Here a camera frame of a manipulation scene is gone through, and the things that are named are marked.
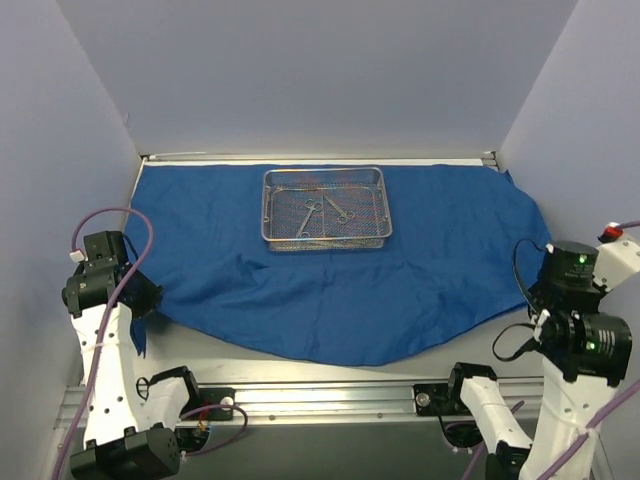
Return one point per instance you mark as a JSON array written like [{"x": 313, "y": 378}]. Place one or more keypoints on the aluminium front frame rail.
[{"x": 389, "y": 401}]

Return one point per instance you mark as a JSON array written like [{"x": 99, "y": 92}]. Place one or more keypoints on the blue surgical wrap cloth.
[{"x": 463, "y": 239}]

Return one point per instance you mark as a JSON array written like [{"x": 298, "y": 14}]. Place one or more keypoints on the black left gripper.
[{"x": 147, "y": 298}]

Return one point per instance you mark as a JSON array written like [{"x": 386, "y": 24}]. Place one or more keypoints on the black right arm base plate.
[{"x": 435, "y": 400}]

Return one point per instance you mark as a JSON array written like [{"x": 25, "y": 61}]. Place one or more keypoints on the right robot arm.
[{"x": 585, "y": 356}]

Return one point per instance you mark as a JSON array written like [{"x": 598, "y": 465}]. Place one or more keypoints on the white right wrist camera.
[{"x": 618, "y": 257}]

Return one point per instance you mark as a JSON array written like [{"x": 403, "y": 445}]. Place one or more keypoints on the aluminium back rail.
[{"x": 296, "y": 157}]

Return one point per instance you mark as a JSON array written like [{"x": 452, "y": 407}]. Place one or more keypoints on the steel surgical scissors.
[{"x": 343, "y": 215}]

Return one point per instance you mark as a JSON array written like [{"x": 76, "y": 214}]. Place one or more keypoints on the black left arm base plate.
[{"x": 222, "y": 396}]

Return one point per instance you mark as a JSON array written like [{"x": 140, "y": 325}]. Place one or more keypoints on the steel wire mesh tray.
[{"x": 361, "y": 190}]

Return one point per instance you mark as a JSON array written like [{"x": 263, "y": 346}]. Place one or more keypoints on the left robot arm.
[{"x": 130, "y": 427}]

